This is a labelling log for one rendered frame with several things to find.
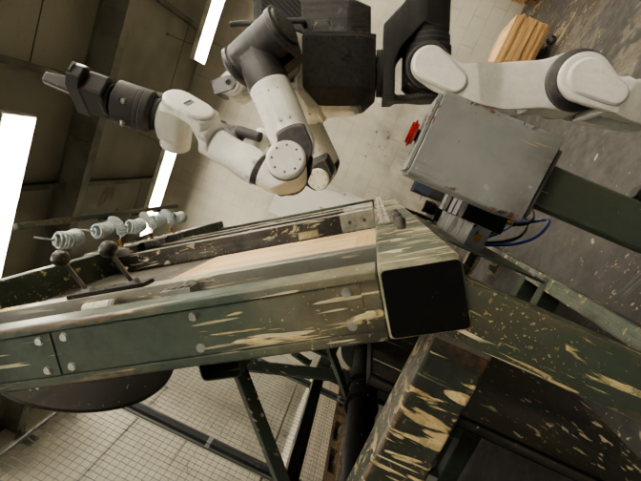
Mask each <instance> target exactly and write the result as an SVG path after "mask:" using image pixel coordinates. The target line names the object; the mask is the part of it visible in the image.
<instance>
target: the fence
mask: <svg viewBox="0 0 641 481"><path fill-rule="evenodd" d="M373 261H374V262H375V263H377V252H376V243H373V244H367V245H363V246H357V247H351V248H345V249H341V250H335V251H329V252H323V253H319V254H313V255H307V256H301V257H296V258H291V259H285V260H279V261H269V262H264V263H259V264H253V265H247V266H242V267H237V268H231V269H225V270H219V271H215V272H209V273H203V274H197V275H193V276H187V277H181V278H175V279H170V280H165V281H159V282H152V283H150V284H148V285H146V286H144V287H139V288H134V289H129V290H123V291H117V292H112V293H106V294H101V295H95V296H90V297H84V298H78V299H73V300H67V298H61V299H55V300H49V301H44V302H40V304H38V305H32V306H26V305H29V304H32V303H28V304H23V305H17V306H19V307H16V306H12V307H16V308H14V309H10V310H4V311H0V324H7V323H13V322H19V321H25V320H30V319H36V318H42V317H48V316H53V315H59V314H65V313H71V312H76V311H81V307H82V305H83V304H84V303H91V302H97V301H103V300H108V299H117V300H119V302H120V304H122V303H132V302H138V301H144V300H150V299H155V298H161V297H160V293H159V292H162V291H163V290H165V289H167V288H168V287H173V286H179V285H184V284H190V283H196V282H197V285H198V289H199V291H201V290H207V289H213V288H219V287H224V286H230V285H236V284H242V283H248V282H258V281H264V280H270V279H275V278H281V277H287V276H293V275H298V274H304V273H310V272H316V271H322V270H327V269H333V268H339V267H345V266H350V265H356V264H362V263H368V262H373ZM23 306H26V307H23ZM20 307H21V308H20Z"/></svg>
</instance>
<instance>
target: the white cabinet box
mask: <svg viewBox="0 0 641 481"><path fill-rule="evenodd" d="M363 200H365V199H361V198H359V197H356V196H354V195H352V194H349V193H347V192H345V191H343V190H341V189H339V188H337V187H334V186H332V185H330V184H329V185H328V186H327V187H326V188H325V189H324V190H317V191H314V190H312V189H310V188H309V187H307V186H305V188H304V189H303V190H302V192H300V193H299V194H297V195H294V196H284V197H280V196H278V195H276V194H275V196H274V198H273V201H272V204H271V206H270V209H269V212H271V213H273V214H276V215H278V216H280V217H283V216H288V215H293V214H297V213H302V212H308V211H313V210H318V209H322V208H327V207H333V206H338V205H343V204H347V203H353V202H358V201H363Z"/></svg>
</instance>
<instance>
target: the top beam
mask: <svg viewBox="0 0 641 481"><path fill-rule="evenodd" d="M221 227H223V222H222V221H217V222H212V223H208V224H204V225H200V226H197V227H194V228H190V229H186V230H182V231H185V232H184V233H183V237H184V238H188V237H192V236H197V235H203V234H208V233H213V232H217V231H220V228H221ZM136 249H137V252H140V251H145V245H144V242H142V243H140V244H139V245H136ZM69 266H70V267H71V268H72V269H73V271H74V272H75V273H76V274H77V275H78V277H79V278H80V279H81V280H82V281H83V283H84V284H89V283H92V282H96V281H99V280H101V279H104V278H107V277H110V276H111V275H114V274H117V271H116V267H115V263H114V260H113V259H112V258H104V257H102V256H101V255H100V253H99V254H94V255H90V256H85V257H81V258H77V259H74V260H70V262H69ZM78 287H81V286H80V285H79V284H78V282H77V281H76V280H75V279H74V278H73V276H72V275H71V274H70V273H69V271H68V270H67V269H66V268H65V267H64V266H63V267H58V266H55V265H49V266H45V267H42V268H38V269H34V270H31V271H27V272H24V273H20V274H16V275H12V276H8V277H6V278H2V279H0V309H3V308H6V307H12V306H17V305H23V304H28V303H39V302H41V301H44V300H46V299H49V298H51V297H54V296H57V295H60V294H62V293H65V292H68V291H71V290H73V289H75V288H78Z"/></svg>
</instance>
